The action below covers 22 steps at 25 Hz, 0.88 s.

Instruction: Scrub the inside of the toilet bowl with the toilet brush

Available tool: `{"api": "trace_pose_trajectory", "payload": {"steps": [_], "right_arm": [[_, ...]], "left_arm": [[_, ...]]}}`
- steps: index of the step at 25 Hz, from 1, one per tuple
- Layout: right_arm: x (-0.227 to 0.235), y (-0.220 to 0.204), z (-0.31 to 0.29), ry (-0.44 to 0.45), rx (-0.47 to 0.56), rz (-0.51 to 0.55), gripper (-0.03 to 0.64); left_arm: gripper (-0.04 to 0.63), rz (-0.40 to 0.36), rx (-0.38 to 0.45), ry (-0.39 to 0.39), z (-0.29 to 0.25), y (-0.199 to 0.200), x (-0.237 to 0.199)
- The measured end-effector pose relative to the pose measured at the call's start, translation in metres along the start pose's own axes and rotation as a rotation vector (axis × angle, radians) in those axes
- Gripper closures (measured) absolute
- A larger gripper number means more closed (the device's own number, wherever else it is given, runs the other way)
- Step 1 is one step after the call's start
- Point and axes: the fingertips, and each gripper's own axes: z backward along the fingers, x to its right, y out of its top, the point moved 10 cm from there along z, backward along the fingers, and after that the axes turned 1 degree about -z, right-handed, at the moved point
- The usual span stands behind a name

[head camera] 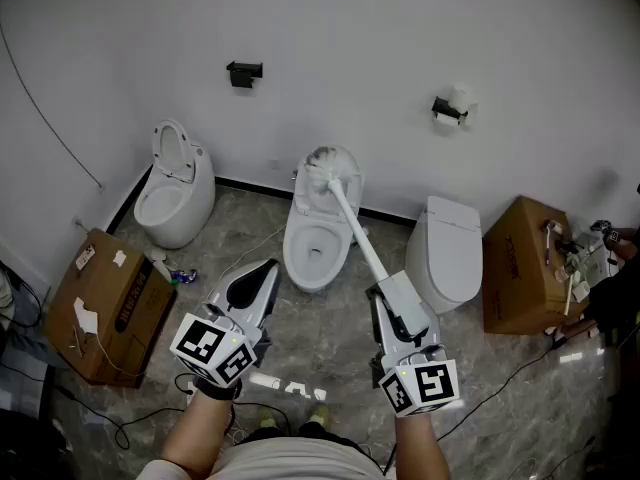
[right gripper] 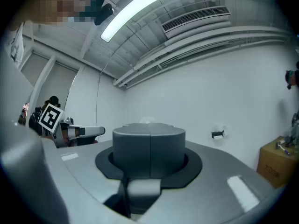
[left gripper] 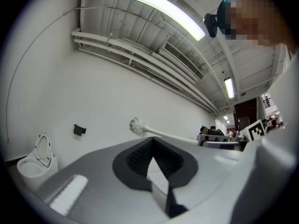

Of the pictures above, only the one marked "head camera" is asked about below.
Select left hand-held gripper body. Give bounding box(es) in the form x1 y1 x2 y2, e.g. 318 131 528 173
169 302 273 388

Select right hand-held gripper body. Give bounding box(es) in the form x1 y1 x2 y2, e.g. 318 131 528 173
372 323 460 418

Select white toilet with raised seat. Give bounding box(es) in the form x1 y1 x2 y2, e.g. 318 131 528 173
282 144 364 294

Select white toilet brush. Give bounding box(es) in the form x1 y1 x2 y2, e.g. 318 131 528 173
303 146 390 282

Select person's right forearm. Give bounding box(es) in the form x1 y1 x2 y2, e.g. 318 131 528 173
393 411 451 480

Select person's left forearm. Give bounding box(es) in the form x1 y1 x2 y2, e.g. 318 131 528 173
160 390 241 480

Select white toilet with closed lid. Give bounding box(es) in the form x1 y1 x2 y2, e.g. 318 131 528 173
404 195 483 315

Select egg-shaped white toilet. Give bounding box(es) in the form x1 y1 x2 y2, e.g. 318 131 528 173
133 119 217 250

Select white cleaner bottle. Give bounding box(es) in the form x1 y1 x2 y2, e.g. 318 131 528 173
149 250 174 283

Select cardboard box with dark label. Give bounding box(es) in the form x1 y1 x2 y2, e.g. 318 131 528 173
43 227 179 388

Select plain brown cardboard box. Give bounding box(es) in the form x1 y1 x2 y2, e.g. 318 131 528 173
482 195 591 336

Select person's black trousers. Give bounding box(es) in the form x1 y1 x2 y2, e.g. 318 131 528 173
239 420 374 457

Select white phone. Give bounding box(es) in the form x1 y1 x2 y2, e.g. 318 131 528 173
74 244 97 271

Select person's white shirt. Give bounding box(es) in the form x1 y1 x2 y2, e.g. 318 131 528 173
137 435 389 480

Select purple toothbrush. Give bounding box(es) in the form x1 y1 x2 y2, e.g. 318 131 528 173
543 220 562 269

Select black paper holder with roll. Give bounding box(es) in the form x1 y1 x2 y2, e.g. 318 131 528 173
432 96 470 122

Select empty black paper holder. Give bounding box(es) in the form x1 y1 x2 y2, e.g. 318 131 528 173
225 60 264 89

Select thin white cable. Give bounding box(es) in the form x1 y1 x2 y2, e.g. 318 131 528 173
205 222 289 300

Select black wrist strap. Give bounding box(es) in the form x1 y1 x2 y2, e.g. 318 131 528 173
193 373 243 402

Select black floor cable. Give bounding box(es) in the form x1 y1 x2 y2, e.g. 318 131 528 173
434 330 569 442
52 382 291 452

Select thin gray wall cable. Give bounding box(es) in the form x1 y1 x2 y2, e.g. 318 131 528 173
0 17 105 190

